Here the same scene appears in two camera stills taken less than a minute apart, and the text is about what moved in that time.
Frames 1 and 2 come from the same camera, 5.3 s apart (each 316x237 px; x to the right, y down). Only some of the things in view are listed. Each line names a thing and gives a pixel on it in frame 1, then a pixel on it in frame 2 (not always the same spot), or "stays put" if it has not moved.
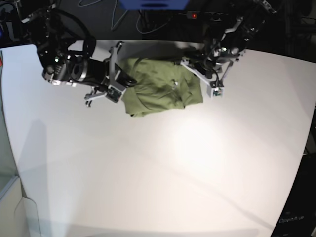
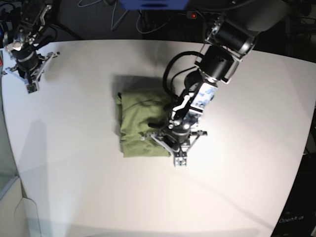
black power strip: [207, 16] stays put
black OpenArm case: [298, 217] stays put
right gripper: [209, 69] -> [180, 132]
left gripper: [116, 74] -> [30, 64]
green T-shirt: [161, 85] -> [139, 108]
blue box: [154, 5] stays put
